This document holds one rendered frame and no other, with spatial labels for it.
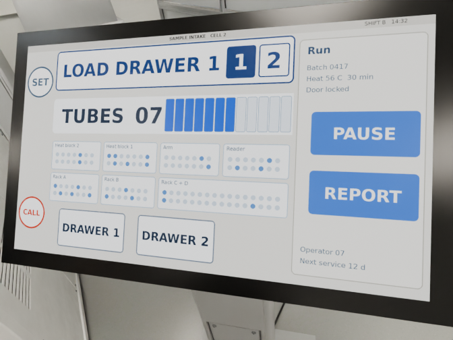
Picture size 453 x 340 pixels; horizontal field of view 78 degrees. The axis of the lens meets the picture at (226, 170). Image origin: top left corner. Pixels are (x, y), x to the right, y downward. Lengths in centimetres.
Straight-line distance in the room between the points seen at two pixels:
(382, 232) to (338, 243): 4
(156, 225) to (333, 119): 22
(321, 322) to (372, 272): 108
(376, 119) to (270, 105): 10
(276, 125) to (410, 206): 15
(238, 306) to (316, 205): 35
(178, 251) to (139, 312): 118
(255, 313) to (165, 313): 88
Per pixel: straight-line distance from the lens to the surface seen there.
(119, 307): 155
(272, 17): 34
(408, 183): 31
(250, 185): 30
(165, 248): 34
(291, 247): 30
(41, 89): 45
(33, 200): 44
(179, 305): 145
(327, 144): 30
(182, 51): 35
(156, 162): 33
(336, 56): 32
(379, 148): 31
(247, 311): 61
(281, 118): 30
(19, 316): 100
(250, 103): 31
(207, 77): 33
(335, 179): 30
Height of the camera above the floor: 125
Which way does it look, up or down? 37 degrees down
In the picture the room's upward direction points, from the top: 8 degrees counter-clockwise
